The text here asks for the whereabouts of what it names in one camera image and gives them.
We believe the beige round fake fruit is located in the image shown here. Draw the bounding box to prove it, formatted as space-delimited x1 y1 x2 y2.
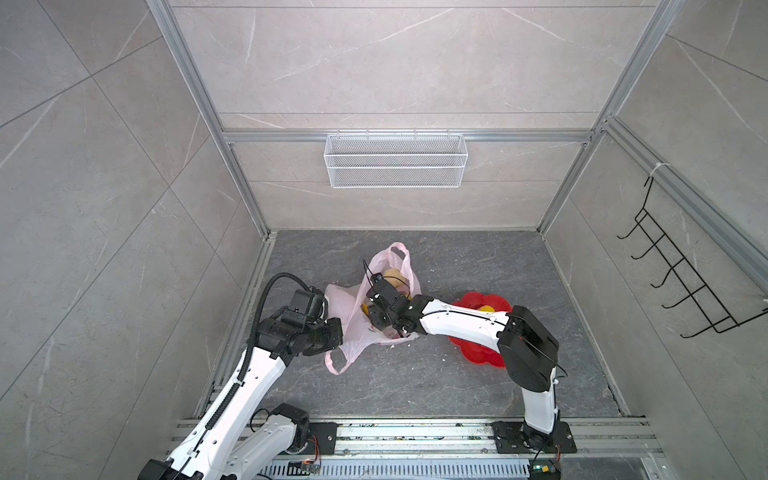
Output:
382 268 411 298

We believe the pink plastic fruit-print bag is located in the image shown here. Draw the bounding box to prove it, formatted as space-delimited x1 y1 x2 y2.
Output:
325 242 422 375

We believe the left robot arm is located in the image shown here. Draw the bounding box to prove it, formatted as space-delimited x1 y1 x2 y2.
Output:
139 272 343 479

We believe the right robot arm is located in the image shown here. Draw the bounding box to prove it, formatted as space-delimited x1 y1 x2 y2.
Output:
366 273 560 450

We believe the red flower-shaped plate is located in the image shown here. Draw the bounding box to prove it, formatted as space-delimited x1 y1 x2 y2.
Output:
449 291 513 368

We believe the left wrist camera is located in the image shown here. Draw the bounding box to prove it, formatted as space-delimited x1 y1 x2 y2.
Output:
289 290 327 322

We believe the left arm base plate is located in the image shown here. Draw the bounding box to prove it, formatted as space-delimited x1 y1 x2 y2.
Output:
301 422 339 457

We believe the white wire mesh basket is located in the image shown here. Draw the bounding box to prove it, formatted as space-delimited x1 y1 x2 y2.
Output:
323 133 469 189

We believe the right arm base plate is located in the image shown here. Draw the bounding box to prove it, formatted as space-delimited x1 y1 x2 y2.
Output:
491 420 577 454

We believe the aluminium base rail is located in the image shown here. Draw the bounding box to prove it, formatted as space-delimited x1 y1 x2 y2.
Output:
170 418 675 479

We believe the black wire hook rack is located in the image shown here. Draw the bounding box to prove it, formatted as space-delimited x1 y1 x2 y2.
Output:
616 176 767 339

